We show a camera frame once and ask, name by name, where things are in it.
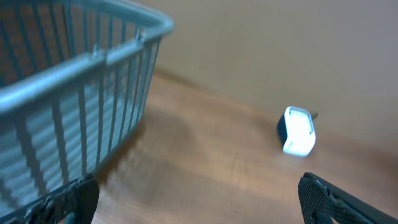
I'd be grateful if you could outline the white barcode scanner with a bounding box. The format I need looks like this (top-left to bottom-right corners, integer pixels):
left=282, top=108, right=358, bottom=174
left=277, top=106, right=317, bottom=157

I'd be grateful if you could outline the grey plastic mesh basket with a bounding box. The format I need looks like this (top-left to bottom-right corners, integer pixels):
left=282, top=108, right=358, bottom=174
left=1, top=0, right=175, bottom=215

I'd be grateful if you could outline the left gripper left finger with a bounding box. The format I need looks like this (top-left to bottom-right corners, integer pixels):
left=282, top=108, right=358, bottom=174
left=1, top=173, right=100, bottom=224

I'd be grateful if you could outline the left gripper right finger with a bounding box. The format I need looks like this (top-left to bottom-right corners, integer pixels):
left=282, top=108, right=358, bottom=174
left=298, top=172, right=397, bottom=224

